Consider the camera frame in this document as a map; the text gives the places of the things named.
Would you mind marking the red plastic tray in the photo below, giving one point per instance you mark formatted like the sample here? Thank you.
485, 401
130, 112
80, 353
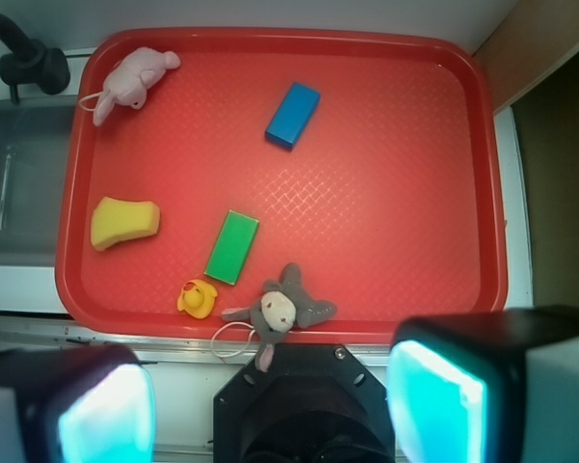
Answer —
390, 202

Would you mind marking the grey sink basin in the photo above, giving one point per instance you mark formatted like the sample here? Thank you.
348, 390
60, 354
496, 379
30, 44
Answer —
34, 150

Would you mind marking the blue rectangular block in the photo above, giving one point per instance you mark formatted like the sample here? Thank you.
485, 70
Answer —
292, 116

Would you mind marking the grey plush mouse toy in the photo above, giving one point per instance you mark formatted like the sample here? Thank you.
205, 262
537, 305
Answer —
285, 304

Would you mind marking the black faucet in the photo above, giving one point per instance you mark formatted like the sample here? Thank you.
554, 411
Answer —
31, 62

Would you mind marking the yellow sponge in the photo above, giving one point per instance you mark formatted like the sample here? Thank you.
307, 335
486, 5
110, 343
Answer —
115, 221

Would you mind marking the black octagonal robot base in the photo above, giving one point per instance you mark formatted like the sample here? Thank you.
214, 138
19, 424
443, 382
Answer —
317, 403

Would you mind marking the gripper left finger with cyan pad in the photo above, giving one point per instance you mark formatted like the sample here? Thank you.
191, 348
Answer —
78, 404

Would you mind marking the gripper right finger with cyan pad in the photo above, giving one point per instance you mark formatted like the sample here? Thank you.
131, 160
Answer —
487, 387

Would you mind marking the yellow rubber duck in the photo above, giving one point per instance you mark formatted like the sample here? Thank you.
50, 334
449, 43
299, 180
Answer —
197, 298

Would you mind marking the pink plush toy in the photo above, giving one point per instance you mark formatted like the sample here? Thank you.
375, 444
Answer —
127, 85

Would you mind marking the green rectangular sponge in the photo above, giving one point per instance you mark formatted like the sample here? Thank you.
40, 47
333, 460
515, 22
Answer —
232, 247

